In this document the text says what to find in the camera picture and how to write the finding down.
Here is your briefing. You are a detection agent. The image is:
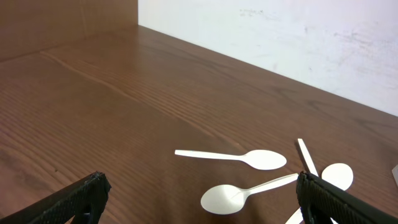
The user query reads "white spoon crossed bowl down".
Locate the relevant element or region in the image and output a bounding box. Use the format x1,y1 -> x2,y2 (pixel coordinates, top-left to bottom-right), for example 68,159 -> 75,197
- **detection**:
297,138 -> 318,176

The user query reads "white spoon crossed bowl up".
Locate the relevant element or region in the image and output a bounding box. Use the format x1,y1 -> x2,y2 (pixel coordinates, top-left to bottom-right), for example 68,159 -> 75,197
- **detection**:
285,163 -> 354,224

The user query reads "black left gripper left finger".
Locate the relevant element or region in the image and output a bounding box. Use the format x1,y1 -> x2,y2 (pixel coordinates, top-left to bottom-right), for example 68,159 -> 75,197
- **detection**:
1,172 -> 111,224

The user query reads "white plastic spoon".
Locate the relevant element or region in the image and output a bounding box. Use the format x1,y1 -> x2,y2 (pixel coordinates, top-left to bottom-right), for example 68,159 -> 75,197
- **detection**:
175,149 -> 287,170
200,174 -> 299,215

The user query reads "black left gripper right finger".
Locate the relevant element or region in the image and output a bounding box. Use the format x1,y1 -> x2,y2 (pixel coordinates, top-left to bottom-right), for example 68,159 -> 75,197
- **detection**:
296,171 -> 397,224

